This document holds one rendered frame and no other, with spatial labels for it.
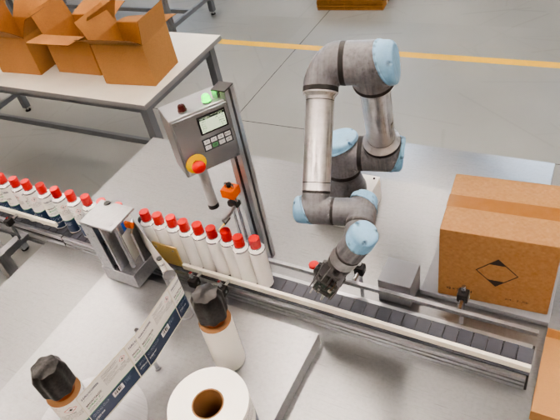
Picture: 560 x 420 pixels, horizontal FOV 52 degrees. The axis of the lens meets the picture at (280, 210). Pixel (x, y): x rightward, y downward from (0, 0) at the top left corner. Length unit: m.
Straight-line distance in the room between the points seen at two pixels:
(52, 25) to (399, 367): 2.90
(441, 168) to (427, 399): 0.96
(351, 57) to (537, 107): 2.74
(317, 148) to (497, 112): 2.66
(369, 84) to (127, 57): 1.97
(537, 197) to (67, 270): 1.58
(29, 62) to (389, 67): 2.76
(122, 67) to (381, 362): 2.27
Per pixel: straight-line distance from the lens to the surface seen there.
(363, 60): 1.50
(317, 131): 1.51
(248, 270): 1.76
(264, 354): 1.66
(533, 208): 1.67
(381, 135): 1.73
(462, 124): 3.93
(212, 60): 3.67
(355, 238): 1.39
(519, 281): 1.68
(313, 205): 1.50
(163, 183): 2.42
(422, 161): 2.28
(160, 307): 1.65
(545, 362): 1.70
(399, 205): 2.08
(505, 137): 3.83
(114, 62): 3.35
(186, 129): 1.54
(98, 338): 1.88
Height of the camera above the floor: 2.23
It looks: 41 degrees down
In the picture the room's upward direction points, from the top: 13 degrees counter-clockwise
